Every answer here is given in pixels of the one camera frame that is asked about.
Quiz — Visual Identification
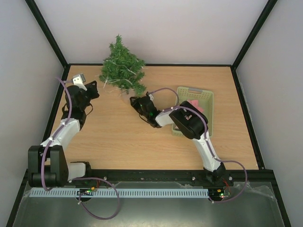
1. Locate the green perforated plastic basket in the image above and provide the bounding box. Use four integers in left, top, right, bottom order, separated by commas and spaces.
177, 87, 214, 138

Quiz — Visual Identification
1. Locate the pink fabric bow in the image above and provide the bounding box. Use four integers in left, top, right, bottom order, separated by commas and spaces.
187, 99, 204, 113

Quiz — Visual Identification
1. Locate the white slotted cable duct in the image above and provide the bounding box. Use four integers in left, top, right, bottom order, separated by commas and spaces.
29, 188, 209, 198

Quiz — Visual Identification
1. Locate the black aluminium front rail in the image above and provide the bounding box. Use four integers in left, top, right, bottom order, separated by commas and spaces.
83, 169, 275, 186

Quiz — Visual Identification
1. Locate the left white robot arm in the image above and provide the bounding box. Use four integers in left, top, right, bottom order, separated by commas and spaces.
28, 81, 99, 191

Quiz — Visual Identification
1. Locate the clear string light garland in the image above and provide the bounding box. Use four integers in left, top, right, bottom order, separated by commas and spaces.
99, 57, 146, 95

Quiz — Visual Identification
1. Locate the small green christmas tree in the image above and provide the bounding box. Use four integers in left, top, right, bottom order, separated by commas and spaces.
99, 35, 146, 95

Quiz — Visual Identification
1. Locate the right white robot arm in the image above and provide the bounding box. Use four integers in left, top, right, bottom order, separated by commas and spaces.
130, 96, 226, 185

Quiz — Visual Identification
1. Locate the purple cable loop front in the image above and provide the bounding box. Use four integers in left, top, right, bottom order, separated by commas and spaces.
77, 177, 121, 219

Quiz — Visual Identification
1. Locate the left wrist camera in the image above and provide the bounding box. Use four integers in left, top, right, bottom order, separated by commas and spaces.
72, 73, 87, 91

